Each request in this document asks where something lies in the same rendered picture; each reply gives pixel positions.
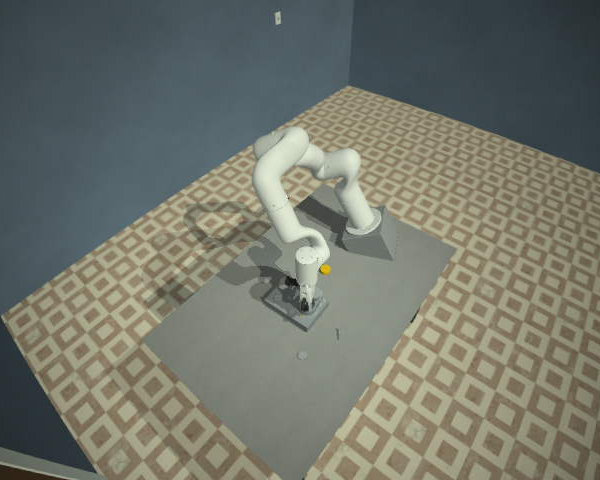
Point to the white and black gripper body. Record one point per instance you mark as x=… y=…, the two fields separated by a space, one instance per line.
x=307 y=293

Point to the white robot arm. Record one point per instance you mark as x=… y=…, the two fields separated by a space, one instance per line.
x=266 y=181

